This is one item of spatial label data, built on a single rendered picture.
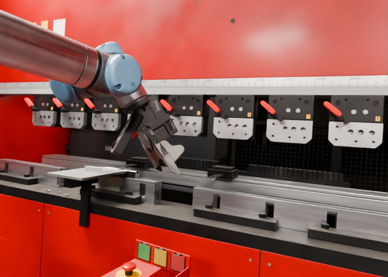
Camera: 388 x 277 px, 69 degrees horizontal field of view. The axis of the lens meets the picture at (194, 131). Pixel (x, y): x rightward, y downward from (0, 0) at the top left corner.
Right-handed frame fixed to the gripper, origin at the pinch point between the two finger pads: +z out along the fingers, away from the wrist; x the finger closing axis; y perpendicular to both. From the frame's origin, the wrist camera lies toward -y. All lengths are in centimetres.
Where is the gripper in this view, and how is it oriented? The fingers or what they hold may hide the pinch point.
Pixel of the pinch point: (167, 175)
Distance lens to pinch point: 74.5
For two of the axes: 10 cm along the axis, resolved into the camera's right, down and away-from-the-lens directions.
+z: 4.8, 8.7, 1.4
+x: -4.0, 0.7, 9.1
